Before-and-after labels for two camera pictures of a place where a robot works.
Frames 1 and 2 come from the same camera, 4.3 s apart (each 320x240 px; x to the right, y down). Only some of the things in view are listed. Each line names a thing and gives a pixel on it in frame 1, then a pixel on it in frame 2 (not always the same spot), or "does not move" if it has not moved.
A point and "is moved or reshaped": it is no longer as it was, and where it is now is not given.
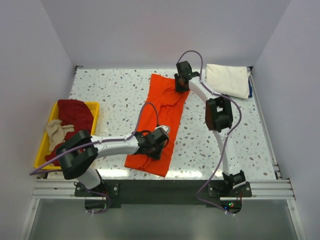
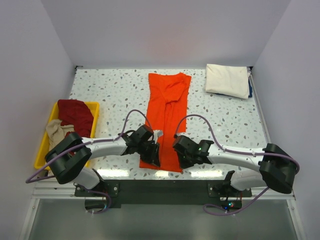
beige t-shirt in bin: (56, 132) does not move
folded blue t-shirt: (250, 88) does not move
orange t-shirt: (170, 105) is moved or reshaped
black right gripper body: (178, 87) -> (185, 161)
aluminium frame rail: (57, 189) does not move
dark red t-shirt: (75, 112) does not move
